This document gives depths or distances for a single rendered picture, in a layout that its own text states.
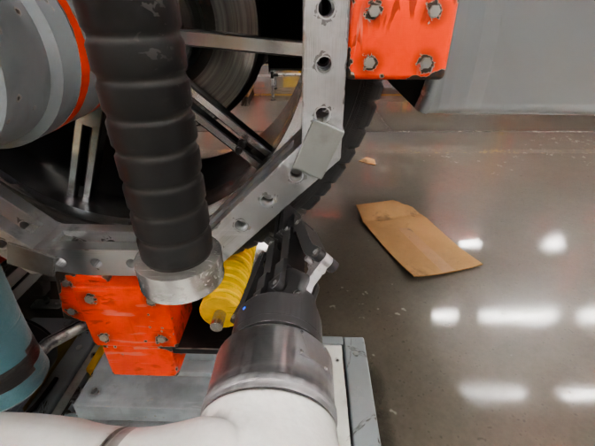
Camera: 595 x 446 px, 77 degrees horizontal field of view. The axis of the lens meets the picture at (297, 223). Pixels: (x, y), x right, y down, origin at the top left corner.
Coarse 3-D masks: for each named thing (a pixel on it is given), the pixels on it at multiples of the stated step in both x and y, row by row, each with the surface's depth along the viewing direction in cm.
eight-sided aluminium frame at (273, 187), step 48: (336, 0) 31; (336, 48) 33; (336, 96) 35; (288, 144) 42; (336, 144) 37; (0, 192) 46; (240, 192) 45; (288, 192) 40; (0, 240) 45; (48, 240) 46; (96, 240) 49; (240, 240) 43
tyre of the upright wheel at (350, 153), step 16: (352, 80) 42; (368, 80) 42; (352, 96) 43; (368, 96) 43; (352, 112) 44; (368, 112) 44; (352, 128) 45; (352, 144) 46; (336, 176) 48; (16, 192) 51; (304, 192) 49; (320, 192) 49; (48, 208) 52; (304, 208) 51; (96, 224) 53; (272, 224) 52; (256, 240) 53
